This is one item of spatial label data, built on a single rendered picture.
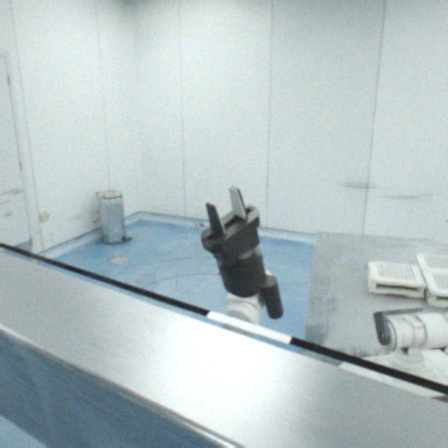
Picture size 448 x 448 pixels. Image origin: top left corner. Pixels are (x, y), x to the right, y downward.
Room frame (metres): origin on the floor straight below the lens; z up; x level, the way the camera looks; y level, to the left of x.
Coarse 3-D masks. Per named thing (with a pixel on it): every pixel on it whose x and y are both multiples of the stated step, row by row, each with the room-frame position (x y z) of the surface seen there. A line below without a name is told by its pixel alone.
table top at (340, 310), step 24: (336, 240) 2.58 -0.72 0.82; (360, 240) 2.58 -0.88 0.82; (384, 240) 2.58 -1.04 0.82; (408, 240) 2.58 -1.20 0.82; (432, 240) 2.57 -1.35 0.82; (336, 264) 2.18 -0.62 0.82; (360, 264) 2.17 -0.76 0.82; (312, 288) 1.87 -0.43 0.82; (336, 288) 1.87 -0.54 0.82; (360, 288) 1.87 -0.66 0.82; (312, 312) 1.63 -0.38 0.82; (336, 312) 1.63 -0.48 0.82; (360, 312) 1.63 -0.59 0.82; (432, 312) 1.63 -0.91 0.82; (312, 336) 1.44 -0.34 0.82; (336, 336) 1.44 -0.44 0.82; (360, 336) 1.44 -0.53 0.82
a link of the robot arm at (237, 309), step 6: (234, 300) 0.75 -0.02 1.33; (228, 306) 0.75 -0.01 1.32; (234, 306) 0.74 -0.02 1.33; (240, 306) 0.73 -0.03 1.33; (246, 306) 0.74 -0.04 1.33; (252, 306) 0.74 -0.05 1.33; (228, 312) 0.75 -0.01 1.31; (234, 312) 0.74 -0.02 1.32; (240, 312) 0.73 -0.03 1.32; (246, 312) 0.73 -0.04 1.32; (252, 312) 0.73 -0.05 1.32; (240, 318) 0.74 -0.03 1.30; (246, 318) 0.73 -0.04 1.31; (252, 318) 0.73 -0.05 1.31; (258, 318) 0.83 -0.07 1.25
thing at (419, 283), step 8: (368, 264) 2.03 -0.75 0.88; (400, 264) 2.00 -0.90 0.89; (408, 264) 2.00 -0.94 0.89; (376, 272) 1.90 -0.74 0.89; (416, 272) 1.90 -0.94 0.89; (376, 280) 1.81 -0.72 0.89; (384, 280) 1.81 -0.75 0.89; (392, 280) 1.81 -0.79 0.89; (400, 280) 1.81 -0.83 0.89; (408, 280) 1.80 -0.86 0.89; (416, 280) 1.80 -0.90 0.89; (424, 288) 1.75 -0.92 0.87
